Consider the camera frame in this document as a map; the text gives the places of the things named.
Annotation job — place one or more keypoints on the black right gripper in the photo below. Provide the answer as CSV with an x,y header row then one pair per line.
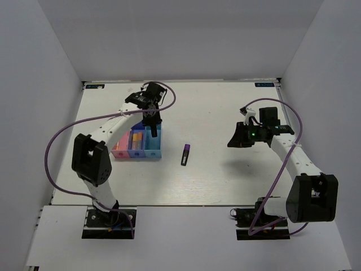
x,y
238,140

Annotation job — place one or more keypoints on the orange cap clear highlighter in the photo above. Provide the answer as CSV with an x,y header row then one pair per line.
x,y
134,145

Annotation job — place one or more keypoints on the green cap black highlighter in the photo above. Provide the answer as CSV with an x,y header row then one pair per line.
x,y
153,131

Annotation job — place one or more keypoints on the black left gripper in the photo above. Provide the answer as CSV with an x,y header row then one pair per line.
x,y
154,121

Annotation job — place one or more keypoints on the left corner table label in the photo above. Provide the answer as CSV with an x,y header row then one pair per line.
x,y
94,86

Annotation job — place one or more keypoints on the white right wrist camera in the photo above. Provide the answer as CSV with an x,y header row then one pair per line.
x,y
248,114

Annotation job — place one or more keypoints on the purple cap black highlighter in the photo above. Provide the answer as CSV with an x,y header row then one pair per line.
x,y
185,154

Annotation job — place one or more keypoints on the corner table label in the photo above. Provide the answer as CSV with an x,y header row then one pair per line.
x,y
264,84
94,86

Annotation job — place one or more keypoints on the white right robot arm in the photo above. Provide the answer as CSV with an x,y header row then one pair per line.
x,y
313,195

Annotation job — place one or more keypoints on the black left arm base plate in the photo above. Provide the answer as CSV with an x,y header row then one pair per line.
x,y
97,226

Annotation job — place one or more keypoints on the pink plastic drawer bin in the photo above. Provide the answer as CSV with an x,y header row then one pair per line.
x,y
120,150

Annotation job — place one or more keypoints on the yellow cap pink highlighter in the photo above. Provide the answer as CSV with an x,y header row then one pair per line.
x,y
139,141

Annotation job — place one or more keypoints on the dark blue plastic drawer bin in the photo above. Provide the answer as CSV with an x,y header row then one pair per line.
x,y
138,128

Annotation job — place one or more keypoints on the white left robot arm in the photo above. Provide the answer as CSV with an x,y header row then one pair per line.
x,y
91,153

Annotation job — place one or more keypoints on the light blue plastic drawer bin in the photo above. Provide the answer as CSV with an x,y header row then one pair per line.
x,y
153,145

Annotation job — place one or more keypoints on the right corner table label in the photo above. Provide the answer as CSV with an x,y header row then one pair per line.
x,y
264,84

